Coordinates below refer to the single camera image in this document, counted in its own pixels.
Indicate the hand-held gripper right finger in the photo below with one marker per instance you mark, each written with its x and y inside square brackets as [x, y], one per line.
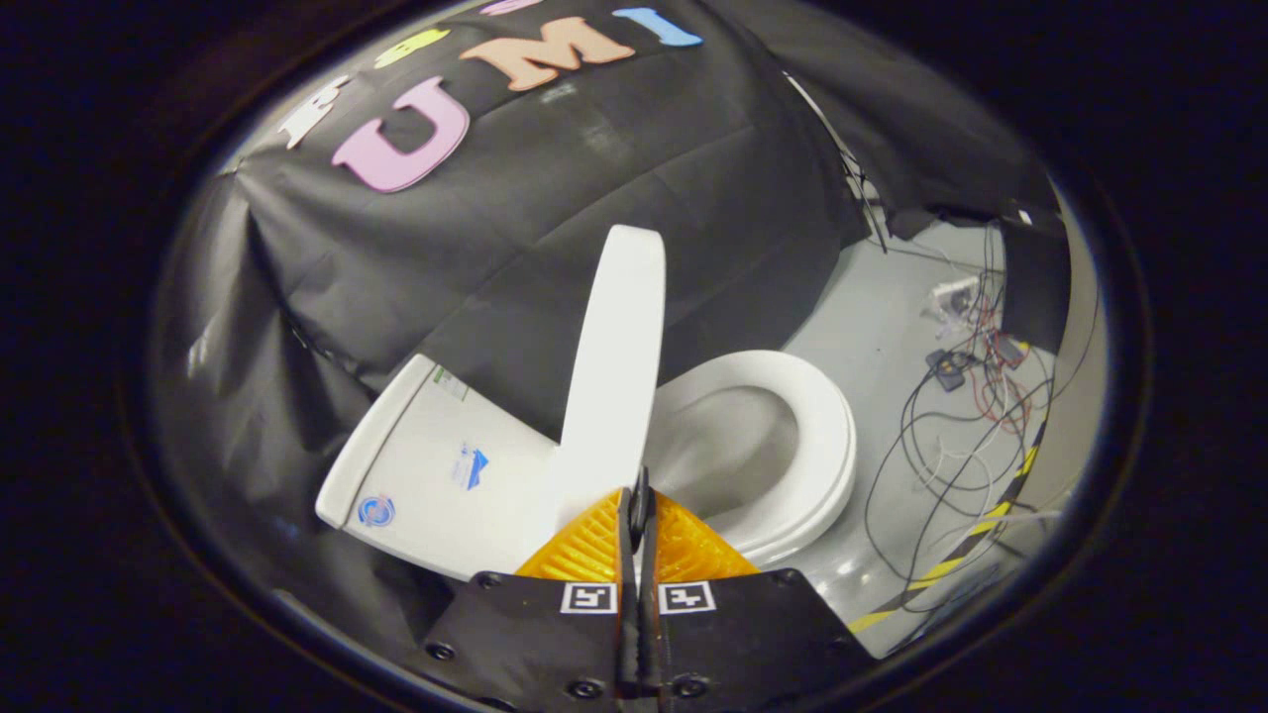
[743, 634]

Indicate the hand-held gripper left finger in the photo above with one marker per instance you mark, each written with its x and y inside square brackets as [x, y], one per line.
[535, 634]

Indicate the yellow black floor tape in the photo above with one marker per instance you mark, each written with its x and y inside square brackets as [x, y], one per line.
[941, 569]

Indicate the black power adapter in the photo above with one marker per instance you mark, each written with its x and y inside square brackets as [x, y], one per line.
[946, 368]

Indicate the white power strip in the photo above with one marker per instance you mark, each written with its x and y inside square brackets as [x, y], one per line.
[956, 295]

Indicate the black box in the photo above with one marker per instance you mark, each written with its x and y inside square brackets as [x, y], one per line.
[1035, 287]

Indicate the black backdrop cloth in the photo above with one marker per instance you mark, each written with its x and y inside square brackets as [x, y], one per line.
[614, 178]

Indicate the black backdrop stand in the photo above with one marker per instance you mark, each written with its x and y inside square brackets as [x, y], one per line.
[842, 158]

